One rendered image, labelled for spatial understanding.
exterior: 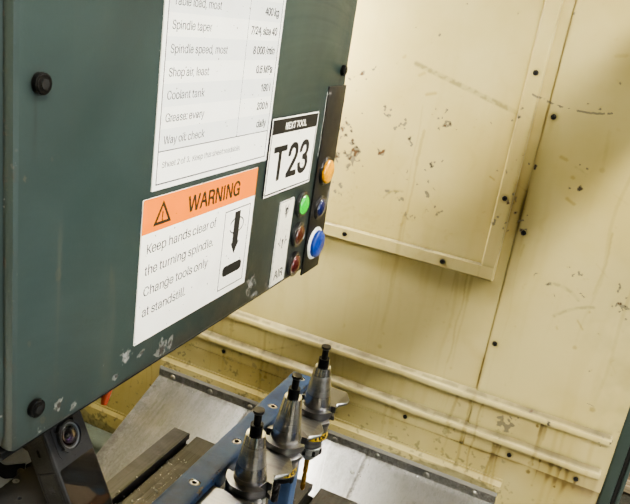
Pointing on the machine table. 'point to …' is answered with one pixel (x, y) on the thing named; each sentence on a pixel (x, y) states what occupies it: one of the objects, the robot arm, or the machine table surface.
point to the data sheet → (214, 87)
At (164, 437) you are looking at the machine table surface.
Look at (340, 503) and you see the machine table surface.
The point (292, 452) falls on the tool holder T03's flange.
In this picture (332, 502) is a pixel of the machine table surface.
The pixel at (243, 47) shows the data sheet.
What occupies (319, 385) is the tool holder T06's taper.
